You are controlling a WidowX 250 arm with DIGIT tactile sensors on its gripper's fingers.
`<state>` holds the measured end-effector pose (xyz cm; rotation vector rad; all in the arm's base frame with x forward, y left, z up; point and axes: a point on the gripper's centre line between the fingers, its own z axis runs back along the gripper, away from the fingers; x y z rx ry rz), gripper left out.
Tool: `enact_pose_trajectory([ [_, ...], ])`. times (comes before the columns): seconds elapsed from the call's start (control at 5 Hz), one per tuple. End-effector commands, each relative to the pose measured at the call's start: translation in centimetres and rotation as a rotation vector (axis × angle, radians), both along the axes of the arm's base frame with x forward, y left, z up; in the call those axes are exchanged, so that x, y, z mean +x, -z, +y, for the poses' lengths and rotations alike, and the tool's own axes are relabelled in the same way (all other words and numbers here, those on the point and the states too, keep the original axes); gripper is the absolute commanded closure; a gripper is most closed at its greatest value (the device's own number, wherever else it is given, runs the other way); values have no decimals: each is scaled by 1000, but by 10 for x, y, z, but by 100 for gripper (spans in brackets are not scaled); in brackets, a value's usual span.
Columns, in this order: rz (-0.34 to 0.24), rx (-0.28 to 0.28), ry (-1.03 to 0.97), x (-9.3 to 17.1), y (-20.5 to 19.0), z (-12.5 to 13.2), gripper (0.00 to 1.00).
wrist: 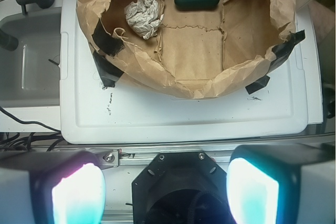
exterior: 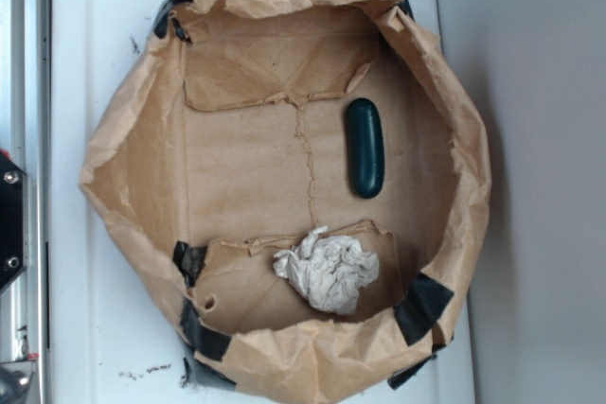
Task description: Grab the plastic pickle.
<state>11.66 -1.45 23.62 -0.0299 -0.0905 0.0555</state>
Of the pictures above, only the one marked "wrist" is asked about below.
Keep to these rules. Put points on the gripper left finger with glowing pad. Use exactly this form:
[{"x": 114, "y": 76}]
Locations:
[{"x": 51, "y": 187}]

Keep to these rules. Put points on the crumpled white paper ball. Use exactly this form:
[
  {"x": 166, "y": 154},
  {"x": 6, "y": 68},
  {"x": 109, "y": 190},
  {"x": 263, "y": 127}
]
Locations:
[{"x": 144, "y": 17}]

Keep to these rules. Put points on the grey toy sink basin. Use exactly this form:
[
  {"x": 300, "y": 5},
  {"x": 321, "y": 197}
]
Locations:
[{"x": 30, "y": 74}]

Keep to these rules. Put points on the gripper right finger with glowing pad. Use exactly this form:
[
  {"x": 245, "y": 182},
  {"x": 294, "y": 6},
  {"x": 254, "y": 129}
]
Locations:
[{"x": 286, "y": 183}]

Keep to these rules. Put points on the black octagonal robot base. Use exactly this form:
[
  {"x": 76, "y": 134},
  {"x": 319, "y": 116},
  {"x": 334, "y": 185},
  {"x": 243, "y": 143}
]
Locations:
[{"x": 184, "y": 187}]

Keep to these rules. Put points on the brown paper bag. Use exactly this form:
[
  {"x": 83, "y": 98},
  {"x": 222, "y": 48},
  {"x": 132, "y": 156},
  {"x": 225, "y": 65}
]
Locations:
[{"x": 196, "y": 54}]

